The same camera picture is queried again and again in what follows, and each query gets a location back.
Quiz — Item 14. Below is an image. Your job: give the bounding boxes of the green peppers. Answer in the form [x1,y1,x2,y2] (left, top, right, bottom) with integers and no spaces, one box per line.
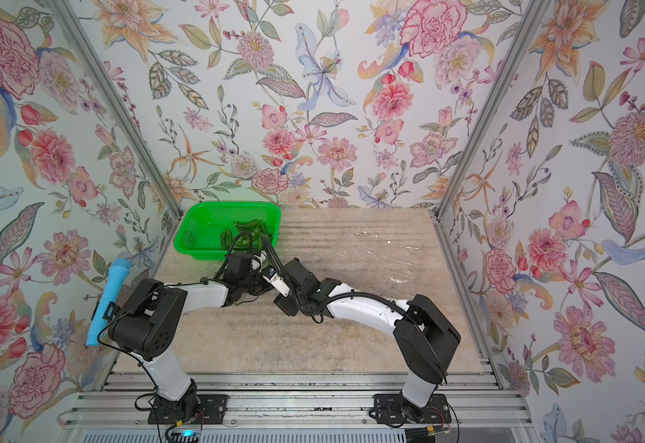
[220,219,273,250]

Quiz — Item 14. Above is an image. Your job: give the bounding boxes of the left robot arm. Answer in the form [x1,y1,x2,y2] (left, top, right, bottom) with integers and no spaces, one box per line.
[106,250,270,424]

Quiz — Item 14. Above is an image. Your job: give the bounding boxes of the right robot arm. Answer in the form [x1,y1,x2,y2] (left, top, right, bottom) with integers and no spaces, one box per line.
[263,258,461,420]

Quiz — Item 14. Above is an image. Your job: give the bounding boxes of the green plastic basket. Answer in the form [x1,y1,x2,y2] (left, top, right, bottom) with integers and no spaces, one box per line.
[174,201,282,260]

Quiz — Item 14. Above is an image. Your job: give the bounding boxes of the blue microphone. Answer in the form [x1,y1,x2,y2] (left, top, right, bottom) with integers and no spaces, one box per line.
[85,258,130,347]

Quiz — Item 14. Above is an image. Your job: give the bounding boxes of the aluminium corner profile right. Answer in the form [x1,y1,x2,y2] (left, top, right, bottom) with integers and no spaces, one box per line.
[434,1,549,223]

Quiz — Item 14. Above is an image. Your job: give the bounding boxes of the aluminium corner profile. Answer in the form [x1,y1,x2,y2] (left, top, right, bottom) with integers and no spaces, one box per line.
[45,0,184,221]
[434,1,549,223]

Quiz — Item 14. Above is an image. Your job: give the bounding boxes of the aluminium corner profile left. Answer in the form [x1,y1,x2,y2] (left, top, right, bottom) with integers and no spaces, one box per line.
[45,0,184,221]

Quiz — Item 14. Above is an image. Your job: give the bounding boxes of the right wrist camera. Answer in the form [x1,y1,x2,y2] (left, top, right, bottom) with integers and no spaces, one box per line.
[263,273,290,297]

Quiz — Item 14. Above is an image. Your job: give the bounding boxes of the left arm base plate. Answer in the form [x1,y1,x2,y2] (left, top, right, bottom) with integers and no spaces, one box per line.
[147,394,229,426]

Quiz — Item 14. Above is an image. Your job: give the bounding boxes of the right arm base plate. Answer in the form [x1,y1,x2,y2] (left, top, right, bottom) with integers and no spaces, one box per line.
[368,394,453,427]

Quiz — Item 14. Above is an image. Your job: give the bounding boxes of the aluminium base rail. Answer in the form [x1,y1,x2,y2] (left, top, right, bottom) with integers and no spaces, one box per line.
[58,372,532,429]

